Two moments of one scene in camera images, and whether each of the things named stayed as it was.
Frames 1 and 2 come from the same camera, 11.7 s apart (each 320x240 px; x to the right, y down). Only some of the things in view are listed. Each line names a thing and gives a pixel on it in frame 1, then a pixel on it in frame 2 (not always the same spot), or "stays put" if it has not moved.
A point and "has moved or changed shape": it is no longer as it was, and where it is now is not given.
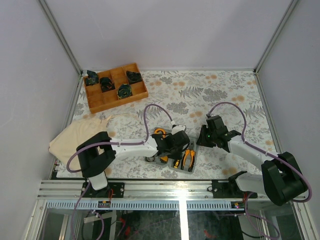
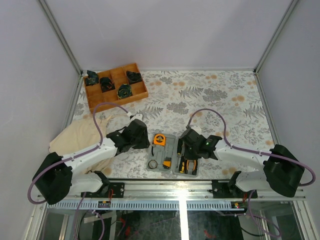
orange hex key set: [164, 158] has moved or changed shape
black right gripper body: [211, 137] to [191, 153]
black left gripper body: [176, 154] to [141, 143]
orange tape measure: [163, 131] has moved or changed shape
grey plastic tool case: [186, 164] has moved or changed shape
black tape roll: [149, 161] to [152, 164]
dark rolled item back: [133, 77] stays put
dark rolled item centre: [124, 90] stays put
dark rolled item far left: [92, 78] stays put
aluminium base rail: [67, 195] stays put
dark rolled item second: [107, 84] stays put
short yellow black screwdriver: [176, 164] to [181, 166]
